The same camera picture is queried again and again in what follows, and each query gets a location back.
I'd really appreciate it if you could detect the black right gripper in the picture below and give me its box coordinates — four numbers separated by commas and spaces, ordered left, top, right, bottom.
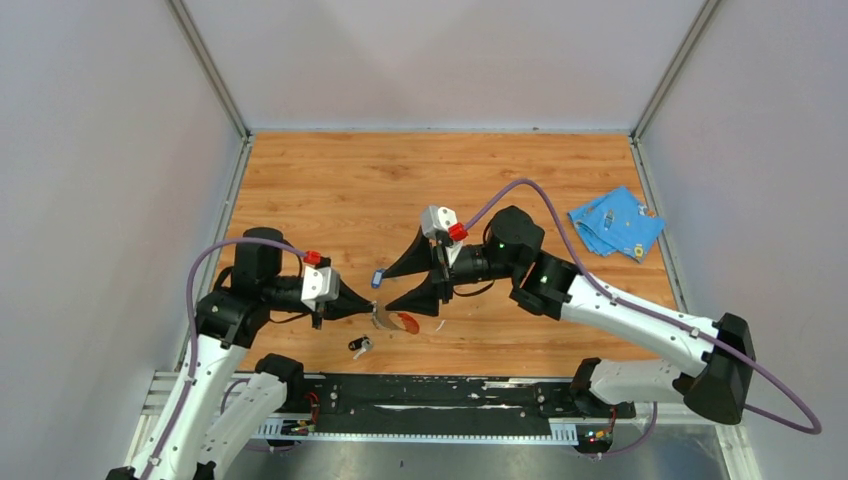
381, 227, 521, 319

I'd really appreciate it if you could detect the blue tag key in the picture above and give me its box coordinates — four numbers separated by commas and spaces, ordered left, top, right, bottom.
370, 268, 385, 289

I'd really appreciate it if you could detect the keyring holder with red handle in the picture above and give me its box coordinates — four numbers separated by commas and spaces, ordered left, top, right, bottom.
371, 302, 420, 335

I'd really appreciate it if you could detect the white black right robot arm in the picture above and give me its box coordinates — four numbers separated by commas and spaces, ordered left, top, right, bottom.
383, 206, 755, 425

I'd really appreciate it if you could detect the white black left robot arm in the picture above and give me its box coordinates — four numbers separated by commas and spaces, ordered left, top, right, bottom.
107, 227, 373, 479

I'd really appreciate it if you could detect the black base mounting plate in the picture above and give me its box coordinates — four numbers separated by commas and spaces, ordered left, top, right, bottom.
283, 373, 635, 437

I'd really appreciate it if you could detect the blue patterned cloth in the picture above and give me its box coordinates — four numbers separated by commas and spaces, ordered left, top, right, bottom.
567, 186, 666, 263

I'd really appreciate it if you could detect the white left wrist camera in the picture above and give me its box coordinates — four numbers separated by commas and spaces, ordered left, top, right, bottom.
301, 265, 341, 311

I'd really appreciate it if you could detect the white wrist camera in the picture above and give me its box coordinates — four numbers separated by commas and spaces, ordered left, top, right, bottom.
301, 265, 341, 311
420, 205, 468, 266

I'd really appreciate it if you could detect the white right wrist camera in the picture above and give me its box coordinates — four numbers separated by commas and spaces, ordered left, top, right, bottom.
420, 205, 468, 266

